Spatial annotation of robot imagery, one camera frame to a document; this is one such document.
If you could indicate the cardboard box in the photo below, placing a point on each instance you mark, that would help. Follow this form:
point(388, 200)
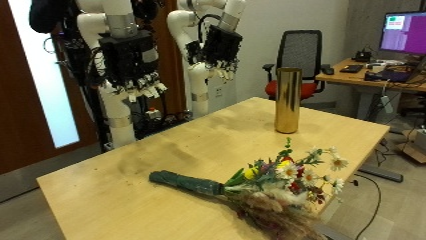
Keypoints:
point(412, 150)

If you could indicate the black mesh chair red seat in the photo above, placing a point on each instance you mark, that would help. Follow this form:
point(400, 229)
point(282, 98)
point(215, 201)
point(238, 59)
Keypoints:
point(299, 50)

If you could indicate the computer monitor purple screen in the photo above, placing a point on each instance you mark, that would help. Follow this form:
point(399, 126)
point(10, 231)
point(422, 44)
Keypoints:
point(407, 33)

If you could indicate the wooden office desk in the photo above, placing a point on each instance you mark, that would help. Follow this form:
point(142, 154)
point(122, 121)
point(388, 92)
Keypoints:
point(346, 77)

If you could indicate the black hanging jacket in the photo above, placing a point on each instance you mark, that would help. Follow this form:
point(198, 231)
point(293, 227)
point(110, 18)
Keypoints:
point(46, 15)

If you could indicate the tall gold cylinder vase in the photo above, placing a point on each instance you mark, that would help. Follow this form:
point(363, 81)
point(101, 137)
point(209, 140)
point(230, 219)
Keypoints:
point(287, 100)

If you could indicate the red emergency stop button box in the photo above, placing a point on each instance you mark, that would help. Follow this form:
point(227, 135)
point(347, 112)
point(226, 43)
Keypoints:
point(153, 114)

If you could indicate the brown door with glass panel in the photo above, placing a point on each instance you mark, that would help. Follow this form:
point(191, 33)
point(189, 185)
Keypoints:
point(21, 116)

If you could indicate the black computer mouse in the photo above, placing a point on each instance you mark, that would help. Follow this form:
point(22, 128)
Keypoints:
point(327, 70)

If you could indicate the black desk device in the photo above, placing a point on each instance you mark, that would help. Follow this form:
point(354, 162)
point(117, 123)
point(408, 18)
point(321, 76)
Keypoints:
point(362, 56)

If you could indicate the grey table foot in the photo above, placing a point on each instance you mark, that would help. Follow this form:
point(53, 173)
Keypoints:
point(380, 173)

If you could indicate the black keyboard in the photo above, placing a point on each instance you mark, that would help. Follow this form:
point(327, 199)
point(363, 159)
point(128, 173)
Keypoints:
point(351, 68)

